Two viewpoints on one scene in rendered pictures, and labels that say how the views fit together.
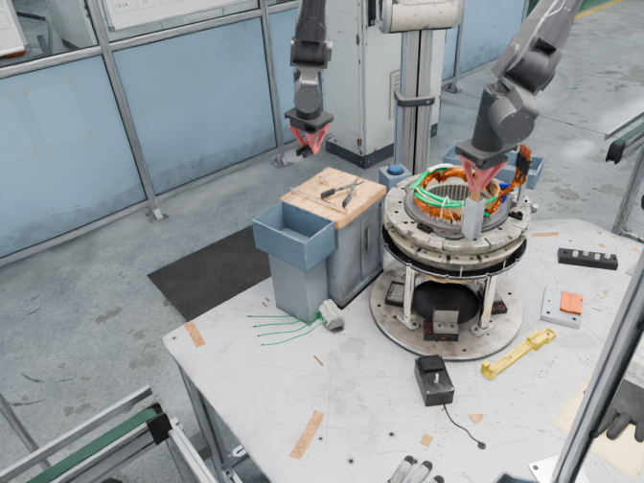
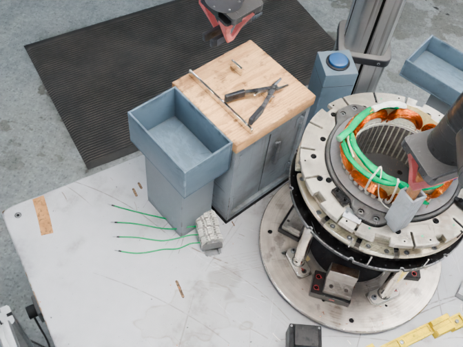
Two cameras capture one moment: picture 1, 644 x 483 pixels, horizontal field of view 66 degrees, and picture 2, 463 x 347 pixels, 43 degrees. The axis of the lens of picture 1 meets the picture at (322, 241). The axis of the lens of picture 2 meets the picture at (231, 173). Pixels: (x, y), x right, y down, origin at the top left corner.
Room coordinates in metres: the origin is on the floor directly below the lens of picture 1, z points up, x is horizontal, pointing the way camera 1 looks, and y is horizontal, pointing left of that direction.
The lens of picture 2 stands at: (0.33, -0.05, 1.88)
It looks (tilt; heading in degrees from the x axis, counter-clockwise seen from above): 55 degrees down; 1
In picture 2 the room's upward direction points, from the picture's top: 8 degrees clockwise
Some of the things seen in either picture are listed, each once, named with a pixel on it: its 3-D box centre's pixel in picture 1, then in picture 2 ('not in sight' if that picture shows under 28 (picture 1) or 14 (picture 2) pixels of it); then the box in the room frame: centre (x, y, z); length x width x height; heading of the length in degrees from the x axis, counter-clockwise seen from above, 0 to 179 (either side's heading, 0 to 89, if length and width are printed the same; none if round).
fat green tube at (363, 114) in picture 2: (426, 175); (366, 118); (0.99, -0.25, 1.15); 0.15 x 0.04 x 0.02; 129
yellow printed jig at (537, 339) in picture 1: (519, 350); (416, 336); (0.77, -0.44, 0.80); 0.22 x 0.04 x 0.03; 121
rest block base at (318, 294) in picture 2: (440, 331); (331, 288); (0.83, -0.27, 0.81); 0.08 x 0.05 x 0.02; 81
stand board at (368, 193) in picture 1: (333, 195); (243, 93); (1.10, -0.04, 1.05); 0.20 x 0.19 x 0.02; 138
